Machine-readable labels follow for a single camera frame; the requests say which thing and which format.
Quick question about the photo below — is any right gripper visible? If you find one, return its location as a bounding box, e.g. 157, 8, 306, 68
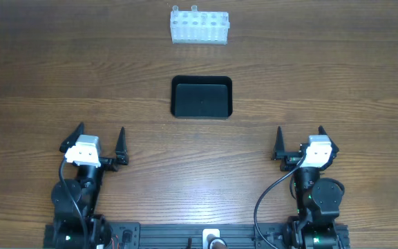
271, 125, 340, 172

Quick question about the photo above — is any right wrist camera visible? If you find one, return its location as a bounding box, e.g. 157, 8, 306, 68
302, 134, 334, 169

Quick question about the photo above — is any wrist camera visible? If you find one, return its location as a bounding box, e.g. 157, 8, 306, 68
64, 133, 102, 169
302, 134, 334, 169

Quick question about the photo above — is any black tray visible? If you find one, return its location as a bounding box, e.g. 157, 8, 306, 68
170, 75, 234, 120

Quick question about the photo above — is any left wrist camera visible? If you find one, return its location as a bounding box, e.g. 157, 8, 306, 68
64, 133, 102, 169

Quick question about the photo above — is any mounting rail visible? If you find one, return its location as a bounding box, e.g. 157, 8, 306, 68
43, 221, 351, 249

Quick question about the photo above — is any white test tube rack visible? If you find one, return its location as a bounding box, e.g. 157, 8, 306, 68
169, 9, 231, 46

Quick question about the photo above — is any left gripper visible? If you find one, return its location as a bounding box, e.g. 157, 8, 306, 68
59, 122, 130, 172

